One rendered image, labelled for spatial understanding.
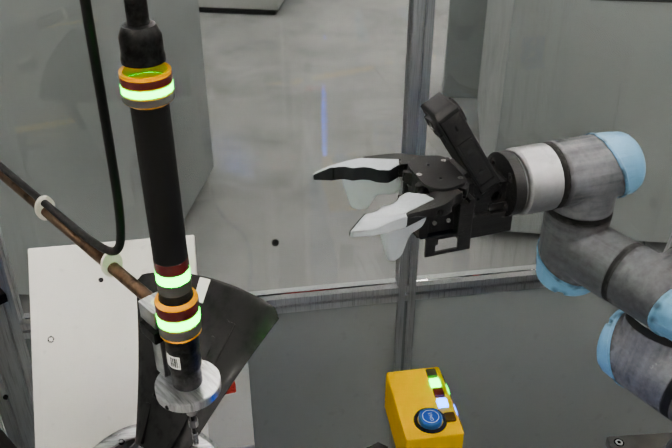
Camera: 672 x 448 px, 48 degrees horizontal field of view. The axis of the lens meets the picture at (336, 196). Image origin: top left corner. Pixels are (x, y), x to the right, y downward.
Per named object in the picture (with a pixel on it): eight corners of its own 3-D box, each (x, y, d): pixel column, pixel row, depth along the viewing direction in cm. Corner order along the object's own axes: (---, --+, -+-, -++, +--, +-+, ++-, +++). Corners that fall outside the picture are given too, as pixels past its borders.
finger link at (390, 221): (372, 286, 72) (432, 246, 78) (374, 234, 69) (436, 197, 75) (348, 273, 74) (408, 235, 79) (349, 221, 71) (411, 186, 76)
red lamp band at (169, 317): (147, 307, 76) (145, 298, 75) (183, 289, 79) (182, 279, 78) (171, 328, 73) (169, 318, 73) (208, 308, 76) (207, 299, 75)
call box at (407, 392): (383, 412, 142) (385, 370, 137) (435, 406, 144) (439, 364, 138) (403, 482, 129) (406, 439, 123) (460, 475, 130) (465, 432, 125)
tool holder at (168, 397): (132, 378, 83) (119, 309, 78) (186, 348, 87) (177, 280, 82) (179, 424, 77) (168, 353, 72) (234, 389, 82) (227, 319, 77)
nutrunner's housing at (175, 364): (165, 404, 83) (98, -12, 59) (195, 386, 85) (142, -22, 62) (186, 424, 81) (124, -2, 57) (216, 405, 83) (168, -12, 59)
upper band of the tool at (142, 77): (113, 101, 64) (108, 69, 63) (157, 87, 67) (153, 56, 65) (140, 116, 62) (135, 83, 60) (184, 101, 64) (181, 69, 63)
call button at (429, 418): (415, 415, 129) (416, 408, 128) (438, 412, 129) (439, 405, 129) (421, 433, 125) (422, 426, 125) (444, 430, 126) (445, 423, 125)
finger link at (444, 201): (418, 233, 72) (472, 199, 77) (419, 219, 71) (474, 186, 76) (381, 215, 75) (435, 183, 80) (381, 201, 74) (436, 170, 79)
